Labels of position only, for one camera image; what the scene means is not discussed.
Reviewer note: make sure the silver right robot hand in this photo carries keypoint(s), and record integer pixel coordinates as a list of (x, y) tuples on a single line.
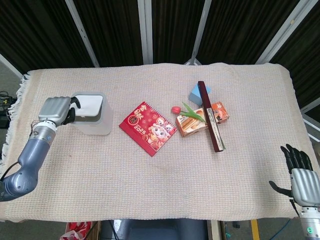
[(305, 185)]

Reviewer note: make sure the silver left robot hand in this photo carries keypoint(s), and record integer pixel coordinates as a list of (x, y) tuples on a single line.
[(53, 110)]

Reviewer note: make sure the white plastic container lid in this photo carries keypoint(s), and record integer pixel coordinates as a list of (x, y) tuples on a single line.
[(88, 105)]

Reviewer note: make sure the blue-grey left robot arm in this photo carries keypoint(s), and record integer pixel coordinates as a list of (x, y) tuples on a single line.
[(30, 160)]

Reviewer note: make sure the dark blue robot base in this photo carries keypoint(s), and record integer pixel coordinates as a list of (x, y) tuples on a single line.
[(155, 230)]

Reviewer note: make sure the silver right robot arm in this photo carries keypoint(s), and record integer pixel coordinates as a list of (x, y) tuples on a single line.
[(310, 225)]

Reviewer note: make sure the translucent white container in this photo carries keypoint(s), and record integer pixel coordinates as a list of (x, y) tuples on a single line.
[(96, 126)]

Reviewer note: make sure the red 2026 desk calendar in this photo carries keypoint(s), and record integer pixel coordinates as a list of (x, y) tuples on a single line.
[(147, 127)]

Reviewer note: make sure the black pleated curtain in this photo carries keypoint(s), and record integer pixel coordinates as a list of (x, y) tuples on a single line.
[(115, 30)]

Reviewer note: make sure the artificial pink tulip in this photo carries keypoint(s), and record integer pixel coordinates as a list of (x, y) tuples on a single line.
[(175, 109)]

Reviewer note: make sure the red patterned bag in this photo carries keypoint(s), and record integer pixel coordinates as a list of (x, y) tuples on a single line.
[(77, 231)]

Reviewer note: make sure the beige woven tablecloth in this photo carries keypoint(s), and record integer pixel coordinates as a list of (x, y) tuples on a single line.
[(160, 180)]

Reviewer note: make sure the orange biscuit snack box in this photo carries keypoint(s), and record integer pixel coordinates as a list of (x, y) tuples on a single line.
[(191, 126)]

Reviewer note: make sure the dark red long box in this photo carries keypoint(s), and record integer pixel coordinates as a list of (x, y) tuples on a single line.
[(203, 97)]

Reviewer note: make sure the light blue foam block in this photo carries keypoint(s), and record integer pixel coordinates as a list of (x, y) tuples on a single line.
[(195, 96)]

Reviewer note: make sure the white metal frame post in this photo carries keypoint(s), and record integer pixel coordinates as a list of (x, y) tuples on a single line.
[(287, 27), (311, 117), (81, 30), (145, 30), (201, 35), (11, 66)]

